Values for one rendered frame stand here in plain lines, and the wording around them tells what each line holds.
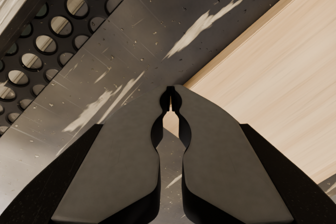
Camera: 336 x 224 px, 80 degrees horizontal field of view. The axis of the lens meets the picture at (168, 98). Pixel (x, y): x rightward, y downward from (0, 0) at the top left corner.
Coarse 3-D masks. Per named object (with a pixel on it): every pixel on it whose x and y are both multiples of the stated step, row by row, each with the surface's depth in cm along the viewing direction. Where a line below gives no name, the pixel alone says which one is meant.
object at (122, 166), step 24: (144, 96) 10; (168, 96) 11; (120, 120) 9; (144, 120) 9; (96, 144) 7; (120, 144) 7; (144, 144) 7; (96, 168) 6; (120, 168) 6; (144, 168) 6; (72, 192) 6; (96, 192) 6; (120, 192) 6; (144, 192) 6; (72, 216) 5; (96, 216) 5; (120, 216) 6; (144, 216) 6
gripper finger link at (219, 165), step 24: (192, 96) 10; (192, 120) 8; (216, 120) 8; (192, 144) 7; (216, 144) 7; (240, 144) 7; (192, 168) 6; (216, 168) 6; (240, 168) 6; (192, 192) 6; (216, 192) 6; (240, 192) 6; (264, 192) 6; (192, 216) 6; (216, 216) 6; (240, 216) 5; (264, 216) 5; (288, 216) 5
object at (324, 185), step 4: (332, 176) 49; (324, 180) 50; (328, 180) 49; (332, 180) 49; (320, 184) 50; (324, 184) 49; (328, 184) 49; (332, 184) 48; (324, 188) 49; (328, 188) 48; (332, 188) 48; (328, 192) 48; (332, 192) 47; (332, 196) 47
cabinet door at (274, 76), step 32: (288, 0) 22; (320, 0) 22; (256, 32) 23; (288, 32) 24; (320, 32) 25; (224, 64) 24; (256, 64) 25; (288, 64) 27; (320, 64) 28; (224, 96) 27; (256, 96) 28; (288, 96) 30; (320, 96) 31; (256, 128) 32; (288, 128) 34; (320, 128) 36; (320, 160) 42
